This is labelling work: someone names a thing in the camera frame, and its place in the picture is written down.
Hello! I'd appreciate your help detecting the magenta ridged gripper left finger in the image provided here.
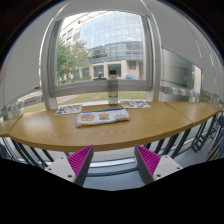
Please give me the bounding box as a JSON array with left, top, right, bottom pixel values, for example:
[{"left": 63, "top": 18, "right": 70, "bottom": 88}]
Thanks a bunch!
[{"left": 44, "top": 144, "right": 95, "bottom": 187}]

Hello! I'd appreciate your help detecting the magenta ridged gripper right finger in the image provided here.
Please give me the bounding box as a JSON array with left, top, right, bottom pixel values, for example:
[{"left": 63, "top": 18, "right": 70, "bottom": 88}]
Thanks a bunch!
[{"left": 133, "top": 144, "right": 184, "bottom": 186}]

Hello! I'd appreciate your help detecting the left printed paper sheet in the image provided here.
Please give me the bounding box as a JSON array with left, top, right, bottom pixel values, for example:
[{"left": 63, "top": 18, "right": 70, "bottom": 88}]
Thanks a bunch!
[{"left": 55, "top": 104, "right": 82, "bottom": 115}]

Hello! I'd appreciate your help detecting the printed paper sheet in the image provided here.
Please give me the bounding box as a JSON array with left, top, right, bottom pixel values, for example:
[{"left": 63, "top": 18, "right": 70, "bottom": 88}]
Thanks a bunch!
[
  {"left": 55, "top": 104, "right": 82, "bottom": 115},
  {"left": 120, "top": 100, "right": 150, "bottom": 109}
]

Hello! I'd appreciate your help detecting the right printed paper sheet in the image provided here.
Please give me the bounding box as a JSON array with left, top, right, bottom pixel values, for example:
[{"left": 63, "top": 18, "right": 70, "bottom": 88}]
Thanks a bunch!
[{"left": 120, "top": 100, "right": 150, "bottom": 109}]

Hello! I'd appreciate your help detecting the clear water bottle black cap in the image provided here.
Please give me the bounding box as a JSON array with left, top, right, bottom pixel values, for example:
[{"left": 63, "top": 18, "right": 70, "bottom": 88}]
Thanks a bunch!
[{"left": 108, "top": 70, "right": 118, "bottom": 106}]

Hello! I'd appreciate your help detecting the dark chair at right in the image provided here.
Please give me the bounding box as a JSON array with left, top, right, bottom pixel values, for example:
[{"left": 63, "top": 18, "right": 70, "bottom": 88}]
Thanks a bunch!
[{"left": 207, "top": 116, "right": 224, "bottom": 161}]

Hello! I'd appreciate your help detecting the white power strip right rail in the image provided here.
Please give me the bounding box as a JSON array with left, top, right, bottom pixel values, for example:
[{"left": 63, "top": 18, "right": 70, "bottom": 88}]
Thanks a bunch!
[{"left": 162, "top": 86, "right": 200, "bottom": 98}]

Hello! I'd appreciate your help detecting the white power strip rail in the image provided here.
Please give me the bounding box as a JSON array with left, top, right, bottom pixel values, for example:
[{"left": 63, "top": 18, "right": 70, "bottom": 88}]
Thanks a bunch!
[
  {"left": 162, "top": 86, "right": 200, "bottom": 98},
  {"left": 8, "top": 94, "right": 44, "bottom": 114}
]

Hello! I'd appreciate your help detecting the grey window frame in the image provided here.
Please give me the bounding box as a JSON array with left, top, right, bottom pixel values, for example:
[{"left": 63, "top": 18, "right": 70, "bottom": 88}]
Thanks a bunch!
[{"left": 41, "top": 0, "right": 163, "bottom": 109}]

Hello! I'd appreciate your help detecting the white power strip left rail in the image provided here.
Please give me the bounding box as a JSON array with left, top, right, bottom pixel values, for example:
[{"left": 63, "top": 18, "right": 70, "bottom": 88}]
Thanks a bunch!
[{"left": 8, "top": 94, "right": 44, "bottom": 114}]

